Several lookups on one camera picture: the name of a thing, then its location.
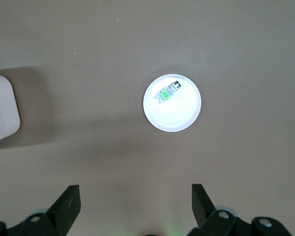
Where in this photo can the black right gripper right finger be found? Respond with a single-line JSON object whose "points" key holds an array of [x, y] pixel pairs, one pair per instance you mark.
{"points": [[206, 211]]}

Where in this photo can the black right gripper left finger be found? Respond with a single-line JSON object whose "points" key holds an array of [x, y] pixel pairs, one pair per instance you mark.
{"points": [[64, 209]]}

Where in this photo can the white lidded box grey latches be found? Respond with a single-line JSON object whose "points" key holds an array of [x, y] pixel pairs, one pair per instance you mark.
{"points": [[5, 108]]}

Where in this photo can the pink round plate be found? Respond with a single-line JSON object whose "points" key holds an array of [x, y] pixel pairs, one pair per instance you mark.
{"points": [[174, 115]]}

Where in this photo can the brown table cover sheet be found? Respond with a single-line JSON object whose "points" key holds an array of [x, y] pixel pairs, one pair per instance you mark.
{"points": [[113, 37]]}

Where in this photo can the white and green push-button switch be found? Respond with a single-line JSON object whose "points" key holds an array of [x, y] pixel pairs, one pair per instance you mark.
{"points": [[166, 94]]}

